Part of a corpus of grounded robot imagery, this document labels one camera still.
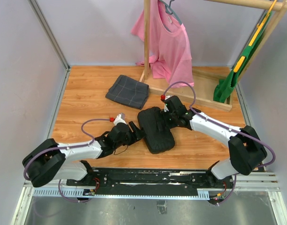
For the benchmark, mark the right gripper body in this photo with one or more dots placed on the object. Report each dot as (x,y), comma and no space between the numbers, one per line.
(171,118)

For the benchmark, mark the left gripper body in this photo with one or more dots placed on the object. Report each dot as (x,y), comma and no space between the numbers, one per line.
(129,139)

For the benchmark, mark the black plastic tool case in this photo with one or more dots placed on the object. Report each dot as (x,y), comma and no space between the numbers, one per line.
(155,141)

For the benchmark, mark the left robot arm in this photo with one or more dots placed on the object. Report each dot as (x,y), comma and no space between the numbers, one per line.
(62,161)

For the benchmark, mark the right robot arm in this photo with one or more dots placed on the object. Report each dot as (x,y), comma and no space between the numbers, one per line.
(245,150)

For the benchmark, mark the wooden clothes rack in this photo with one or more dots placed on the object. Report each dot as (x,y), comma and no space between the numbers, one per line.
(208,77)

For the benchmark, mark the grey folded cloth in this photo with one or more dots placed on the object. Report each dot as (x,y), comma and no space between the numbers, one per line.
(129,92)

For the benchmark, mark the green garment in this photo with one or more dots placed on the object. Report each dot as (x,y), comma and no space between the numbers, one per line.
(226,86)

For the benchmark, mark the pink t-shirt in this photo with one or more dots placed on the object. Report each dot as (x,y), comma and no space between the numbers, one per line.
(169,47)

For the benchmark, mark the yellow clothes hanger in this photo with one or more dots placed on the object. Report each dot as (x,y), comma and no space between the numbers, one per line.
(246,52)

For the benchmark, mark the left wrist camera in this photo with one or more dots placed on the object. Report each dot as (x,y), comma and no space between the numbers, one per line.
(120,118)

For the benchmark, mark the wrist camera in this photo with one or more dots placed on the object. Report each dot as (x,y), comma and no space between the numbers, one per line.
(168,104)
(120,118)

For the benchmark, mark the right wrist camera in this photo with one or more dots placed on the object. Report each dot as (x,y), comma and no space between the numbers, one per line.
(168,104)

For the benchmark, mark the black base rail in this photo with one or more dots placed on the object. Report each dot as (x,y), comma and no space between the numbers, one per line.
(150,182)

